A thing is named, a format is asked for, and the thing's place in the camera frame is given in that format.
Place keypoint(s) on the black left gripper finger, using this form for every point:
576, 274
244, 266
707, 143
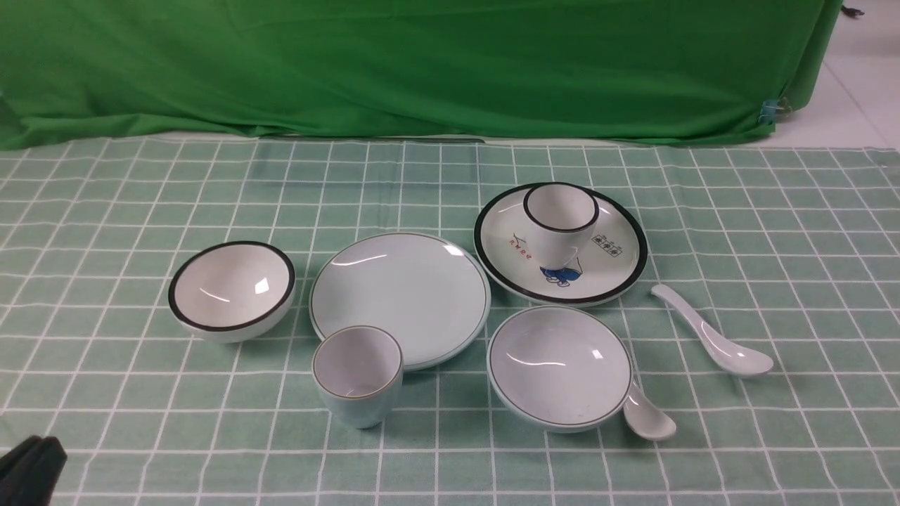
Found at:
30, 472

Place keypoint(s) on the pale green cup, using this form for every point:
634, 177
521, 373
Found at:
359, 373

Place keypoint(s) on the pale green bowl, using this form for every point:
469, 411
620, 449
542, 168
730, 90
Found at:
559, 368

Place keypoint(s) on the plain white ceramic spoon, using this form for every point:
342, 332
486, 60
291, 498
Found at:
730, 357

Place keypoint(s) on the black rimmed white bowl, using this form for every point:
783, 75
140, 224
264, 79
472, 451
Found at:
232, 292

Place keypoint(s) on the green backdrop cloth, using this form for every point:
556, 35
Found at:
677, 73

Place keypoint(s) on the pale green plate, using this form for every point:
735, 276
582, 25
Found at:
426, 292

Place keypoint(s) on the black rimmed cartoon plate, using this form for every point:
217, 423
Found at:
607, 266

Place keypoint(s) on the black rimmed white cup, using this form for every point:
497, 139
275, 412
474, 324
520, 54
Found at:
560, 220

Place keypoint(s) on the white spoon with print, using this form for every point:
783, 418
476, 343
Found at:
646, 419

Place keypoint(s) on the blue clip on backdrop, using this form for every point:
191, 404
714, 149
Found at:
768, 113

